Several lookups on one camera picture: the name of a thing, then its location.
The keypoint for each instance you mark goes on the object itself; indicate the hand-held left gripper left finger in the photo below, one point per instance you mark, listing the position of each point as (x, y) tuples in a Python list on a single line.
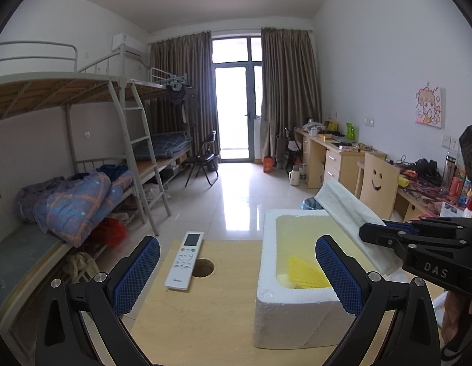
[(138, 274)]

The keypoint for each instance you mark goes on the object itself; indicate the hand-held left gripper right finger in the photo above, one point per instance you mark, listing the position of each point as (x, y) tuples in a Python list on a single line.
[(336, 278)]

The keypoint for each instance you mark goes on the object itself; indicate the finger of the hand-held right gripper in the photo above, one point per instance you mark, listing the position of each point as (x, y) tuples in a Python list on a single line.
[(399, 225), (376, 234)]

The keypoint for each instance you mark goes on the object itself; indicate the yellow sponge cloth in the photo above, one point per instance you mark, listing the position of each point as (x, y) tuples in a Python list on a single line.
[(302, 272)]

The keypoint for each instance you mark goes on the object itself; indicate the white foam sheet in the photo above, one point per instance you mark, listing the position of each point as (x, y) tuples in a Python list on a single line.
[(350, 209)]

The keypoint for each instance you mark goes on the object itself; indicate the white foam box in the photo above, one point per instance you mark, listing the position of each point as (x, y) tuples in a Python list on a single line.
[(289, 312)]

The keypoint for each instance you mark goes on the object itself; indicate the person's right hand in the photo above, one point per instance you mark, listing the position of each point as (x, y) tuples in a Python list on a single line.
[(455, 310)]

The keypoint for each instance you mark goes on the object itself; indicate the cluttered wooden desk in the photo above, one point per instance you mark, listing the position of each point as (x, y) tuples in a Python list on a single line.
[(418, 198)]

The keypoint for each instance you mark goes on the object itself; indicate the wooden chair with smiley cutout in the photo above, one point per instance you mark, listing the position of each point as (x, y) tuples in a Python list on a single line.
[(378, 194)]

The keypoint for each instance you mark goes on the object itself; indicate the yellow roll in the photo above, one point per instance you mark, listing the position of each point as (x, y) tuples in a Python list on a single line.
[(402, 181)]

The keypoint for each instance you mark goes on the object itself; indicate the white remote control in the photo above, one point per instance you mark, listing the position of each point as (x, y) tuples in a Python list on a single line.
[(184, 261)]

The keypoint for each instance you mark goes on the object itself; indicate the red plastic bag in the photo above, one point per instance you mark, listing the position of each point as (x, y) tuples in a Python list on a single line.
[(110, 232)]

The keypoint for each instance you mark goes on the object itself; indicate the beige cloth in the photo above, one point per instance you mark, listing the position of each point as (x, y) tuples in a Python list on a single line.
[(81, 267)]

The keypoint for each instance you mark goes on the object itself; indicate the black bag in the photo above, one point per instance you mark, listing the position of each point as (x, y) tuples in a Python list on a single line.
[(428, 169)]

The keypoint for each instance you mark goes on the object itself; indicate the orange bottle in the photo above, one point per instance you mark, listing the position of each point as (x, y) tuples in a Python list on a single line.
[(455, 187)]

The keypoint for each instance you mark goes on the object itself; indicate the trash bin with blue bag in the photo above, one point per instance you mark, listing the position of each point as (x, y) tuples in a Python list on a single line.
[(311, 203)]

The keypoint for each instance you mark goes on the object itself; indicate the wooden desk with drawers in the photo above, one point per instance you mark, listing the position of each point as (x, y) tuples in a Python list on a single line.
[(335, 164)]

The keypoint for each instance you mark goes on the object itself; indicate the blue checked quilt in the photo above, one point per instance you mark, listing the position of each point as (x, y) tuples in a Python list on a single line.
[(76, 202)]

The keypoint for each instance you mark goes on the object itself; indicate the white thermos jug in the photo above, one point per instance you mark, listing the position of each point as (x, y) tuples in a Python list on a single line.
[(294, 177)]

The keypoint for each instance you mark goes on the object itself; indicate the green snack bag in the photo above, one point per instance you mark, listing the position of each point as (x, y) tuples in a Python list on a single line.
[(350, 131)]

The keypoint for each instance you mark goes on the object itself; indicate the black trolley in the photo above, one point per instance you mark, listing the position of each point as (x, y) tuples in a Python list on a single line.
[(291, 150)]

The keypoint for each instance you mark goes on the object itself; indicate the grey mattress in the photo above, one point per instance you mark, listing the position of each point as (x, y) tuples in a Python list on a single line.
[(18, 259)]

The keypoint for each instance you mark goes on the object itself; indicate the orange bag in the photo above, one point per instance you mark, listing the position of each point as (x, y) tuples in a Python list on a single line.
[(268, 164)]

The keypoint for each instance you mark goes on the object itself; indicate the white metal bunk bed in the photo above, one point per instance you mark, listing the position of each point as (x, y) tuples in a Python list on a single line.
[(171, 148), (68, 95)]

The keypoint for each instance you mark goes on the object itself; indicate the blue checked mattress cover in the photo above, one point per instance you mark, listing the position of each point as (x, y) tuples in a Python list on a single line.
[(163, 146)]

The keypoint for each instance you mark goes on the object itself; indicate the black folding chair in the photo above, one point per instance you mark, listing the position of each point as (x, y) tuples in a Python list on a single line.
[(203, 158)]

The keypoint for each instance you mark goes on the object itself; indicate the white bed ladder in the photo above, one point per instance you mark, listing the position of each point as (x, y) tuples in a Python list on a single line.
[(140, 137)]

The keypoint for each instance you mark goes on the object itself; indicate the brown curtain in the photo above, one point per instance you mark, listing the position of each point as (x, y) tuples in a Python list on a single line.
[(182, 84), (289, 84)]

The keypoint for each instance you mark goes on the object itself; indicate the dark hanging clothes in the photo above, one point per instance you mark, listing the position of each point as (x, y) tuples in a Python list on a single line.
[(177, 95)]

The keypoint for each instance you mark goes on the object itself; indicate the glass balcony door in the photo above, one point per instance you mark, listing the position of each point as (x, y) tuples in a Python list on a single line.
[(236, 103)]

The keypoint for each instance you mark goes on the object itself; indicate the white air conditioner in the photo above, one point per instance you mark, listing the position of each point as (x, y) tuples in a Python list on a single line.
[(126, 44)]

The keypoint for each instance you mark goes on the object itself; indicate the white wall socket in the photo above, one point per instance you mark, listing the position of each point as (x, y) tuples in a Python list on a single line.
[(370, 122), (451, 142)]

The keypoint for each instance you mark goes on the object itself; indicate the cartoon wall poster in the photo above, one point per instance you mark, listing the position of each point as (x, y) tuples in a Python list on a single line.
[(431, 106)]

